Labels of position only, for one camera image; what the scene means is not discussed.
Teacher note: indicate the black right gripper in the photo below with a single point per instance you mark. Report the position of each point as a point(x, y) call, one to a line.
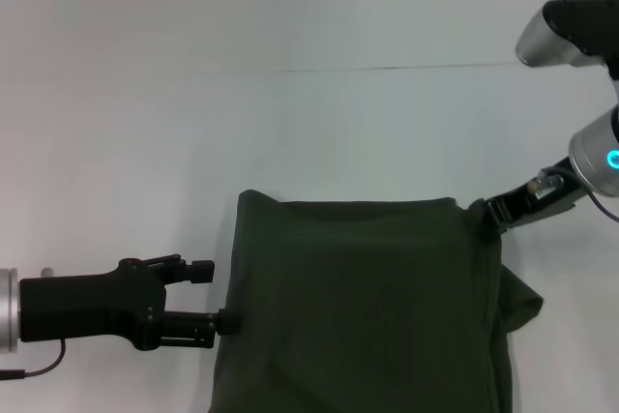
point(537, 200)

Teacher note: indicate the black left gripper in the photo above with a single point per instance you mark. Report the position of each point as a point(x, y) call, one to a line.
point(87, 306)

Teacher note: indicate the dark green FREE! t-shirt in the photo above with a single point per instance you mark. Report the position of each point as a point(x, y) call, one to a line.
point(362, 311)

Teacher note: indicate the white and silver right arm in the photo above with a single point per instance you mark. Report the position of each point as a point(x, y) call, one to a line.
point(597, 152)

